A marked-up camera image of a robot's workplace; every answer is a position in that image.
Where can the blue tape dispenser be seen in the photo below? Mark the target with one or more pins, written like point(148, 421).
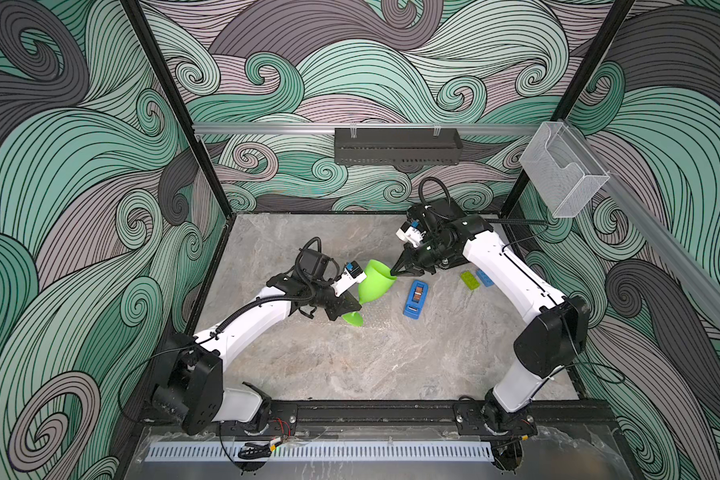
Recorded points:
point(415, 300)

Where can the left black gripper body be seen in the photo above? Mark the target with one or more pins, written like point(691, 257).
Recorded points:
point(321, 296)

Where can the green toy brick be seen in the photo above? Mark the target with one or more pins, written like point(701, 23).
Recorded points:
point(470, 281)

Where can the clear bubble wrap sheet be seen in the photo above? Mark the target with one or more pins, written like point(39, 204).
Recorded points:
point(326, 271)

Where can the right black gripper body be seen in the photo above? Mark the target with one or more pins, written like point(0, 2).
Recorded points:
point(431, 254)

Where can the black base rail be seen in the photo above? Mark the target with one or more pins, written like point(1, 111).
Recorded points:
point(467, 415)

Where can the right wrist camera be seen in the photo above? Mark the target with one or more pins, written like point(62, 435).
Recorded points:
point(410, 234)

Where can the white slotted cable duct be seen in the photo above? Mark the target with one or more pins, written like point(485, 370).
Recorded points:
point(333, 451)

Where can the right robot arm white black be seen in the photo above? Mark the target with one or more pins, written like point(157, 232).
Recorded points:
point(556, 325)

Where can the blue toy brick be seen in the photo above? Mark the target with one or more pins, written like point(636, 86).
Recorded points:
point(484, 278)

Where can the black wall tray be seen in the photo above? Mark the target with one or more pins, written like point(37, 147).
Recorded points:
point(399, 147)

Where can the aluminium rail back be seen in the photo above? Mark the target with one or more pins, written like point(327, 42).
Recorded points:
point(311, 128)

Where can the aluminium rail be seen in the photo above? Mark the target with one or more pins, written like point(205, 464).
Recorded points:
point(670, 189)
point(311, 128)

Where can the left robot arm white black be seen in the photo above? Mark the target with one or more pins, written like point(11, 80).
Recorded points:
point(189, 387)

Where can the green plastic wine glass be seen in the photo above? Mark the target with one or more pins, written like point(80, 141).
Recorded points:
point(377, 283)

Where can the clear plastic wall bin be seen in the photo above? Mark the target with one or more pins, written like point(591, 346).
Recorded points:
point(563, 168)

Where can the aluminium rail right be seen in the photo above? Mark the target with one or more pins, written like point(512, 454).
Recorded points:
point(670, 189)

